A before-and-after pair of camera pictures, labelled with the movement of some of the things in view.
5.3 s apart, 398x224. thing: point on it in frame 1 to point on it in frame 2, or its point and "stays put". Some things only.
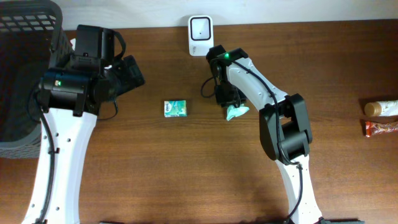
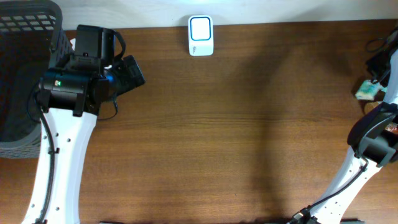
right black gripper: x=230 y=99 to x=376 y=63
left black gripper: x=122 y=85 stays put
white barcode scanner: x=200 y=34 stays put
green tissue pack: x=175 y=108 to x=367 y=89
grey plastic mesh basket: x=32 y=41 stays put
